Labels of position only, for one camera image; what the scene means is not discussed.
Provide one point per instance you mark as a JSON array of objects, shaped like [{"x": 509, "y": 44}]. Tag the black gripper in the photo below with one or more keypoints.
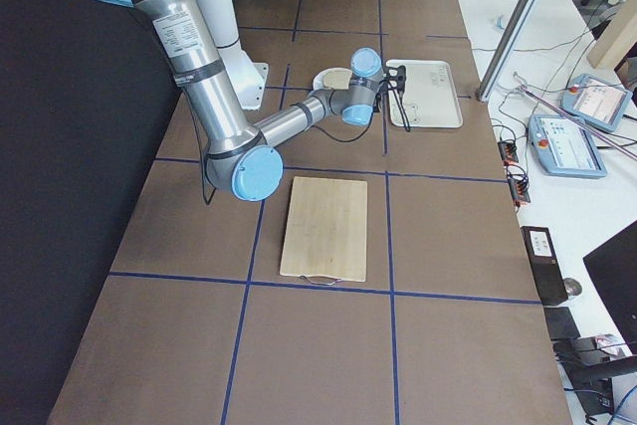
[{"x": 381, "y": 102}]

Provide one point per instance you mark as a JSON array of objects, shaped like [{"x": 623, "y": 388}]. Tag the bread slice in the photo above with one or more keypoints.
[{"x": 336, "y": 79}]

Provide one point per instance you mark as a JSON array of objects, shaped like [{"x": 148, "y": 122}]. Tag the white round plate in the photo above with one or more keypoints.
[{"x": 317, "y": 83}]

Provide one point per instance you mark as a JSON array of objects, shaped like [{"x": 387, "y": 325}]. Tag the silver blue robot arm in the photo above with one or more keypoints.
[{"x": 202, "y": 47}]

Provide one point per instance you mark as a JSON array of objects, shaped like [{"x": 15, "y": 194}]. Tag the cream bear serving tray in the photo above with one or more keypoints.
[{"x": 430, "y": 99}]

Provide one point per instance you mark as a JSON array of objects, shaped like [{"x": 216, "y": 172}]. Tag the orange black connector block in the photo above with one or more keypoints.
[{"x": 508, "y": 152}]

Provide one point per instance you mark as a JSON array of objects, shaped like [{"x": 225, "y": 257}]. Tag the wooden cutting board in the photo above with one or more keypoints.
[{"x": 326, "y": 231}]

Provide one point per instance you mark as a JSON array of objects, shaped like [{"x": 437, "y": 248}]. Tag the near teach pendant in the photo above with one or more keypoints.
[{"x": 563, "y": 148}]

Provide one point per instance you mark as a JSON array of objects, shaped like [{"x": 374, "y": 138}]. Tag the teach pendant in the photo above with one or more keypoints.
[
  {"x": 596, "y": 101},
  {"x": 563, "y": 148}
]

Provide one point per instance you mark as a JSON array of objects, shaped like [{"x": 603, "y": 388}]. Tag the far teach pendant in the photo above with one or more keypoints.
[{"x": 596, "y": 101}]

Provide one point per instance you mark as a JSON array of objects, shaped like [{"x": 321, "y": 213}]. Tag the brown paper table cover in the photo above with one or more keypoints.
[{"x": 195, "y": 324}]

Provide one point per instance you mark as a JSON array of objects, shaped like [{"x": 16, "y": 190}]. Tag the black box with label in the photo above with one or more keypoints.
[{"x": 544, "y": 265}]

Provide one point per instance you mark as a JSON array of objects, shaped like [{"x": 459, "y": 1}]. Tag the black monitor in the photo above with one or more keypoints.
[{"x": 612, "y": 269}]

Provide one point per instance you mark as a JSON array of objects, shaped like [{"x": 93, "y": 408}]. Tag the aluminium frame post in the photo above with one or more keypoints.
[{"x": 505, "y": 48}]

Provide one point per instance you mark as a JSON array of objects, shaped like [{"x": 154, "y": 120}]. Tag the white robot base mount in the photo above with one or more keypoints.
[{"x": 247, "y": 78}]

